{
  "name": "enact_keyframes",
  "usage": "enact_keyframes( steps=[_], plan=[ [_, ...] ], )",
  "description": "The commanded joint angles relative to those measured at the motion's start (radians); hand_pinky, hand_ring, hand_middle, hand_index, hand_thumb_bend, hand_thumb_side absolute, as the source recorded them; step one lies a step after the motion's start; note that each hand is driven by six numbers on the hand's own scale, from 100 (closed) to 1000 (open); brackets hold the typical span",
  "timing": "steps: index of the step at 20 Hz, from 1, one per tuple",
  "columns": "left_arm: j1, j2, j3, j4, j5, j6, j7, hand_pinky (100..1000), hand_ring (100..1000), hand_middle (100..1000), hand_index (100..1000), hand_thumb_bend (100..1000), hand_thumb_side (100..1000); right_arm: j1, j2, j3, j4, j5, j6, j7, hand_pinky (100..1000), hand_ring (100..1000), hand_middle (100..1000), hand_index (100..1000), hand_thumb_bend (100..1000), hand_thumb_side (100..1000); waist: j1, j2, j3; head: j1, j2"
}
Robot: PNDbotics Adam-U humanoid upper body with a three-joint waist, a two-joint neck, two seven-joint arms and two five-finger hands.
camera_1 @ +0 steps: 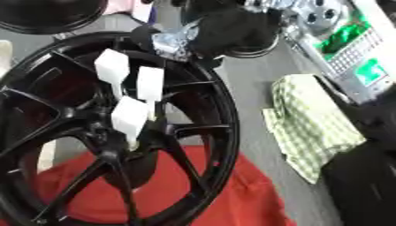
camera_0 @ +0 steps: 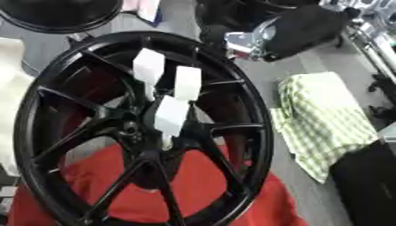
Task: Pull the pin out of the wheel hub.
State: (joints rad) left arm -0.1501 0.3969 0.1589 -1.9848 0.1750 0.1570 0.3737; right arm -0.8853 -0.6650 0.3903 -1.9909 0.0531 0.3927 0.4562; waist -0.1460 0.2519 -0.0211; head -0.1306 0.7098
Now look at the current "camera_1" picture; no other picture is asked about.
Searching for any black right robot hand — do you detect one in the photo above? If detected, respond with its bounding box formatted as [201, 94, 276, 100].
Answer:
[130, 4, 285, 64]

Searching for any black spoked wheel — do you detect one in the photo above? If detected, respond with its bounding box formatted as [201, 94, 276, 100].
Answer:
[0, 30, 241, 226]

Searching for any black round wheel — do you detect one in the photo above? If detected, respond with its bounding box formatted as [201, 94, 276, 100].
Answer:
[0, 0, 111, 35]

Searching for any green white checked cloth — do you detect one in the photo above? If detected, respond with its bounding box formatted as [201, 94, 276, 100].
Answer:
[260, 73, 369, 185]

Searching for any black round ring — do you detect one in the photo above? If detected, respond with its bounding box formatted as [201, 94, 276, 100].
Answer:
[223, 34, 284, 59]

